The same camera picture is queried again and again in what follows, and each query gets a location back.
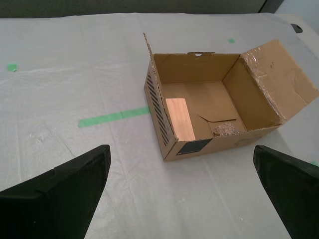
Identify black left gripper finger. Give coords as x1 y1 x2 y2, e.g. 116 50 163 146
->
0 144 112 239
252 145 319 239

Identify cardboard box black stripes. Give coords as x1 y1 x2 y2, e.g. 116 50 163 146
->
143 32 319 163

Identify speckled pinkish granite rock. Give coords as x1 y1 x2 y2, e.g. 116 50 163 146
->
212 121 240 137

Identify light wooden block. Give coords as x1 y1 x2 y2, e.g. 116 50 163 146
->
165 98 196 143

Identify faded green tape strip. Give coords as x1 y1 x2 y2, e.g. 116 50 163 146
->
78 106 151 128

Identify white translucent table cover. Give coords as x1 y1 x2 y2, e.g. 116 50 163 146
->
0 11 319 239

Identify grey fabric office partition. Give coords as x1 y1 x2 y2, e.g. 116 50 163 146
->
0 0 286 19

